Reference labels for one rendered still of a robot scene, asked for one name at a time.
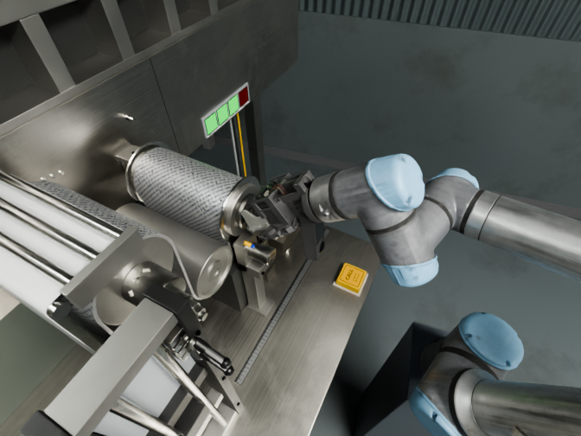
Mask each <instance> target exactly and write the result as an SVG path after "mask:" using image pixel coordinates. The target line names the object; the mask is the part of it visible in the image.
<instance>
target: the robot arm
mask: <svg viewBox="0 0 581 436"><path fill-rule="evenodd" d="M280 177H284V178H282V179H279V178H280ZM278 179H279V180H278ZM250 204H251V205H252V207H253V208H254V209H255V210H256V212H257V214H258V215H253V214H252V213H250V212H249V211H247V210H242V211H241V214H242V216H243V217H244V219H245V221H246V223H247V225H246V229H247V230H248V231H249V232H250V233H252V234H254V235H257V236H258V237H259V238H262V239H265V240H271V239H274V238H277V237H281V236H282V235H286V234H290V233H292V232H294V231H295V230H296V229H297V228H298V226H299V227H302V233H303V246H304V252H305V258H306V259H309V260H314V261H316V260H317V259H318V257H319V255H320V253H321V252H322V251H323V249H324V245H325V239H324V224H323V223H324V222H328V223H330V222H335V221H344V220H351V219H356V218H360V219H361V222H362V224H363V226H364V228H365V229H366V231H367V235H368V237H369V239H370V241H371V242H372V244H373V247H374V249H375V251H376V253H377V254H378V256H379V258H380V263H381V265H382V266H383V267H384V268H385V269H386V272H387V274H388V276H389V277H390V279H391V281H392V282H393V283H394V284H396V285H399V286H402V287H416V286H420V285H423V284H425V283H427V282H429V281H431V280H432V279H433V278H434V277H435V276H436V275H437V272H438V262H437V255H436V254H435V253H434V249H435V248H436V246H437V245H438V244H439V243H440V241H441V240H442V239H443V238H444V236H445V235H447V233H449V231H450V230H451V229H452V230H454V231H457V232H458V233H460V234H465V235H467V236H469V237H471V238H474V239H476V240H479V241H481V242H484V243H486V244H489V245H490V246H492V247H496V248H499V249H501V250H502V251H505V252H507V253H511V254H512V255H515V256H517V257H520V258H522V259H524V260H527V261H530V262H532V263H534V264H536V265H538V266H542V267H544V268H546V269H548V270H551V271H553V272H556V273H559V274H561V275H563V276H566V277H567V278H570V279H573V280H576V281H577V282H580V283H581V221H579V220H576V219H572V218H570V217H567V216H564V215H560V214H557V213H554V212H551V211H548V210H545V209H542V208H538V207H535V206H533V205H529V204H526V203H524V202H519V201H516V200H514V199H511V198H507V197H505V196H500V195H497V194H495V193H492V192H489V191H486V190H483V189H479V185H478V182H477V180H476V179H475V178H474V177H473V176H472V175H471V174H470V173H469V172H468V171H466V170H462V169H458V168H450V169H446V170H443V171H441V172H440V173H438V174H437V175H436V176H435V177H433V178H432V179H431V180H429V181H428V182H427V183H426V184H424V182H423V175H422V172H421V169H420V168H419V166H418V164H417V162H416V161H415V160H414V159H413V158H412V157H410V156H409V155H406V154H402V153H400V154H395V155H390V156H386V157H377V158H374V159H372V160H370V161H369V162H366V163H362V164H359V165H355V166H353V167H350V168H347V169H345V170H339V171H336V172H332V173H329V174H327V175H324V176H319V177H317V178H316V179H315V178H314V177H313V175H312V174H311V172H310V170H306V171H303V172H300V173H297V174H295V175H292V176H291V174H290V173H289V172H288V173H285V174H283V175H280V176H276V177H273V178H271V179H270V183H267V184H266V185H265V187H264V188H262V189H261V190H260V191H259V193H258V194H257V195H256V196H254V197H253V202H250ZM523 356H524V349H523V345H522V342H521V340H520V339H519V338H518V336H517V333H516V332H515V331H514V329H513V328H512V327H511V326H510V325H509V324H507V323H506V322H505V321H503V320H502V319H500V318H499V317H497V316H495V315H492V314H489V313H486V312H473V313H471V314H469V315H468V316H467V317H463V318H462V319H461V321H460V322H459V324H458V325H457V326H456V327H455V328H454V329H453V330H452V331H451V333H450V334H449V335H448V336H447V337H438V338H436V339H434V340H432V341H430V342H429V343H428V344H427V345H426V346H425V348H424V350H423V352H422V354H421V358H420V366H421V370H422V374H423V377H422V379H421V381H420V382H419V384H418V385H417V386H415V390H414V391H413V393H412V396H411V397H410V400H409V404H410V408H411V410H412V412H413V414H414V415H415V416H416V418H417V419H418V421H419V422H420V423H421V424H422V425H423V426H424V427H425V428H426V429H427V430H428V431H429V432H430V433H431V434H432V435H433V436H581V388H574V387H565V386H555V385H546V384H537V383H527V382H518V381H503V380H504V378H505V376H506V374H507V373H508V371H509V370H511V369H515V368H516V367H518V365H519V363H520V362H521V361H522V358H523Z"/></svg>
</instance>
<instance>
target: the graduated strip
mask: <svg viewBox="0 0 581 436"><path fill-rule="evenodd" d="M329 231H330V229H327V228H324V239H326V237H327V235H328V234H329ZM312 261H313V260H309V259H306V260H305V262H304V263H303V265H302V266H301V268H300V270H299V271H298V273H297V276H296V277H295V278H294V280H293V281H292V283H291V285H290V287H289V289H288V290H287V292H286V293H285V295H284V297H283V299H282V300H281V302H280V304H279V305H278V308H277V309H276V310H275V312H274V314H273V315H272V317H271V319H270V321H269V323H268V324H267V325H266V327H265V329H264V331H263V332H262V334H261V336H260V338H259V339H258V341H257V342H256V344H255V346H254V347H253V349H252V351H251V353H250V355H249V356H248V357H247V359H246V361H245V363H244V365H243V366H242V368H241V370H240V371H239V373H238V375H237V376H236V378H235V380H234V382H235V383H237V384H239V385H240V386H241V385H242V383H243V382H244V380H245V379H246V377H247V375H248V373H249V372H250V370H251V368H252V366H253V364H254V363H255V361H256V360H257V358H258V356H259V354H260V352H261V350H262V349H263V348H264V346H265V343H266V342H267V340H268V338H269V336H270V335H271V333H272V331H273V330H274V328H275V326H276V324H277V323H278V320H279V319H280V318H281V316H282V314H283V312H284V310H285V308H286V306H287V305H288V303H289V302H290V300H291V298H292V296H293V294H294V293H295V291H296V289H297V288H298V286H299V284H300V283H301V281H302V279H303V277H304V275H305V273H306V272H307V271H308V269H309V267H310V265H311V263H312Z"/></svg>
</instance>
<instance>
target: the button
mask: <svg viewBox="0 0 581 436"><path fill-rule="evenodd" d="M366 274H367V272H366V271H364V270H361V269H360V268H358V267H355V266H352V265H349V264H348V263H345V264H344V266H343V268H342V270H341V272H340V274H339V276H338V278H337V280H336V284H337V285H340V286H342V287H344V288H346V289H348V290H350V291H352V292H355V293H358V292H359V290H360V288H361V285H362V283H363V280H364V278H365V277H366Z"/></svg>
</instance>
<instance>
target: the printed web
mask: <svg viewBox="0 0 581 436"><path fill-rule="evenodd" d="M242 178H243V177H241V176H236V175H234V174H232V173H229V172H227V171H224V170H221V169H218V168H216V167H214V166H211V165H209V164H206V163H203V162H200V161H197V160H195V159H193V158H190V157H186V156H184V155H182V154H179V153H177V152H174V151H171V150H168V149H165V148H163V147H158V148H155V149H152V150H150V151H148V152H147V153H146V154H145V155H144V156H143V157H142V158H141V160H140V161H139V163H138V165H137V167H136V171H135V175H134V184H135V188H136V191H137V192H138V194H139V196H140V197H141V199H142V201H143V202H144V205H145V206H146V208H149V209H151V210H153V211H155V212H157V213H159V214H161V215H164V216H166V217H168V218H170V219H172V220H174V221H177V222H179V223H181V224H183V225H185V226H187V227H189V228H192V229H194V230H196V231H198V232H200V233H202V234H205V235H207V236H209V237H211V238H214V239H216V240H218V241H220V242H222V243H225V244H227V245H228V246H230V243H229V242H228V241H225V240H223V238H222V237H221V235H220V214H221V210H222V208H223V205H224V203H225V200H226V199H227V196H228V194H229V193H230V191H231V190H232V188H233V187H234V185H235V184H236V183H237V182H238V181H239V180H240V179H242ZM31 184H33V185H35V186H36V187H38V188H40V189H43V190H45V191H47V192H48V193H50V194H52V195H54V196H57V197H59V198H60V199H62V200H64V201H66V202H69V203H71V204H72V205H74V206H75V207H77V208H80V209H82V210H84V211H86V212H87V213H89V214H91V215H94V216H96V217H98V218H100V219H101V220H103V221H106V222H108V223H110V224H112V225H113V226H115V227H117V228H120V229H122V230H124V231H125V230H126V229H127V228H128V227H129V226H133V227H134V228H137V230H138V232H139V233H140V234H141V236H142V238H143V239H147V238H150V237H161V238H164V239H165V240H166V241H167V242H168V243H169V244H170V245H171V247H172V251H173V257H174V259H173V266H172V271H171V272H173V273H174V274H176V275H178V276H180V277H182V278H184V280H185V283H186V289H185V292H186V293H187V294H189V295H191V296H192V297H193V298H195V299H198V300H201V299H202V298H199V297H197V296H195V293H194V291H193V288H192V286H191V284H190V282H189V279H188V275H187V274H186V272H185V269H184V267H183V264H182V261H181V259H180V256H179V254H178V252H177V250H176V246H175V244H174V242H173V241H172V240H171V239H170V238H169V237H168V236H166V235H164V234H161V233H159V232H157V231H156V230H154V229H152V228H149V227H147V226H145V225H143V224H141V223H139V222H137V221H134V220H132V219H131V218H129V217H127V216H125V215H122V214H120V213H118V212H116V211H114V210H112V209H110V208H108V207H106V206H104V205H102V204H100V203H98V202H95V201H94V200H92V199H89V198H87V197H85V196H83V195H81V194H79V193H77V192H75V191H73V190H71V189H69V188H67V187H65V186H62V185H60V184H58V183H52V182H34V183H31ZM58 298H60V299H61V300H63V301H65V302H66V303H68V304H69V305H70V307H71V309H70V312H69V313H68V314H67V317H69V318H70V319H71V320H73V321H74V322H75V323H76V324H77V325H78V326H79V327H80V328H82V329H83V330H84V331H86V332H87V333H88V334H89V335H91V336H92V337H93V338H95V339H96V340H97V341H98V342H100V343H101V344H102V345H103V344H104V343H105V342H106V340H107V339H108V338H109V337H110V336H111V335H112V334H113V331H111V330H110V329H109V328H108V327H107V326H106V325H105V324H104V323H103V322H102V321H101V320H100V319H99V316H98V313H97V309H96V301H97V296H96V297H95V298H94V299H93V300H92V301H91V302H90V303H89V304H88V305H87V306H86V307H85V308H84V309H83V310H81V309H79V308H78V307H76V306H75V305H73V304H72V303H71V302H70V301H69V300H68V299H67V298H65V297H64V296H63V295H62V294H61V295H60V296H59V297H58Z"/></svg>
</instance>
